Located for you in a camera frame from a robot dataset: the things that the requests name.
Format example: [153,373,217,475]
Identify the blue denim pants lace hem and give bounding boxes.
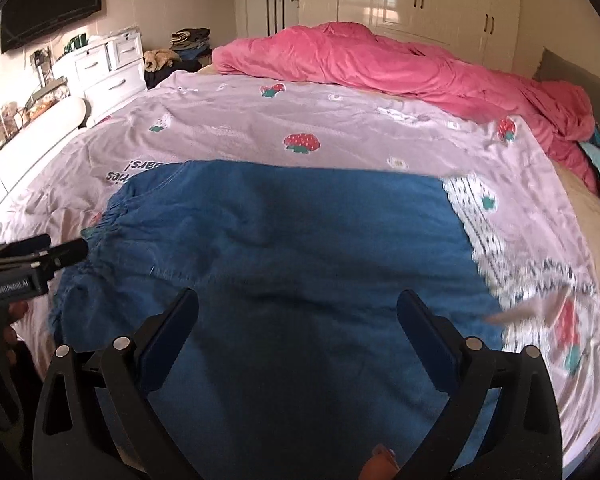
[50,160,502,479]

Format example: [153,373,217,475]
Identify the person's left hand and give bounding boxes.
[3,301,29,365]

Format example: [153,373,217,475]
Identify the white desk with clutter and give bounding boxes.
[0,96,90,207]

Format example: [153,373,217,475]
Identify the pink strawberry print bedsheet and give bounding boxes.
[0,73,600,467]

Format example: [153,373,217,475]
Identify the white drawer cabinet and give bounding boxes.
[53,27,146,127]

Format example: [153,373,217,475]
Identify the pile of folded clothes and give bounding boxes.
[143,28,212,89]

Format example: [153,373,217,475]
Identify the pink crumpled duvet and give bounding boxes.
[212,22,597,191]

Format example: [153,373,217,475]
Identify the grey padded headboard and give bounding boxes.
[533,49,600,129]

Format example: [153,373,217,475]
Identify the black wall television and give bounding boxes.
[0,0,102,53]

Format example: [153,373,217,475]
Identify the white wardrobe with black handles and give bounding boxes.
[299,0,520,72]

